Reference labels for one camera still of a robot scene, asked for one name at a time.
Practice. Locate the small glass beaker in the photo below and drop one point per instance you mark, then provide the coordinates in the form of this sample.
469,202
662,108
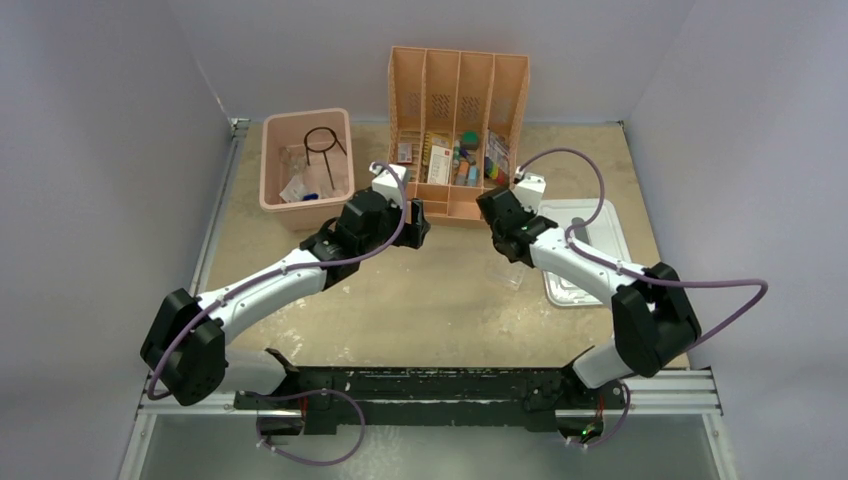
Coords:
293,160

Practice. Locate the clear test tube rack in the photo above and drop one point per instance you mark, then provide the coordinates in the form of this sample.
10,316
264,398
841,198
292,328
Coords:
506,275

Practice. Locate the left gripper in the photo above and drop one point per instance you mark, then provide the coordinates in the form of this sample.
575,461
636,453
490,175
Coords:
412,232

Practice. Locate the white plastic packet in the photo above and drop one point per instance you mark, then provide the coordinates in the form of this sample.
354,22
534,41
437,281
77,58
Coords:
295,189

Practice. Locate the pink plastic bin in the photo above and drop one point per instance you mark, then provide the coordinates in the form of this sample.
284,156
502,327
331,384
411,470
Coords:
288,129

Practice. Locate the white paper box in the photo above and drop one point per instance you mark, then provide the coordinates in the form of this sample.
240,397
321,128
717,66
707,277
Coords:
440,163

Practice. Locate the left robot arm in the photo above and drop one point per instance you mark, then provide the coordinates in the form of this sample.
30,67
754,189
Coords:
185,347

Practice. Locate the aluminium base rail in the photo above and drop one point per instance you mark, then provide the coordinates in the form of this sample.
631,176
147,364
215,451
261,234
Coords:
441,423

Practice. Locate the pink file organizer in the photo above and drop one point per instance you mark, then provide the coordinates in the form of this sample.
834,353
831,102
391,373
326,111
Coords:
437,94

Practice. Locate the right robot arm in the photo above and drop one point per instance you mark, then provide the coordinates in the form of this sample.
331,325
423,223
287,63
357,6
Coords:
653,320

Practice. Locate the blue eraser block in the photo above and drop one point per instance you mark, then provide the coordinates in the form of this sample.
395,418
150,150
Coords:
473,176

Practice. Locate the marker pen pack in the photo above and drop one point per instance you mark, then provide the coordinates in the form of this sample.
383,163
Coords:
496,161

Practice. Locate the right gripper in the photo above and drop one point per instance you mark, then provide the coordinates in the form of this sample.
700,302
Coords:
530,215

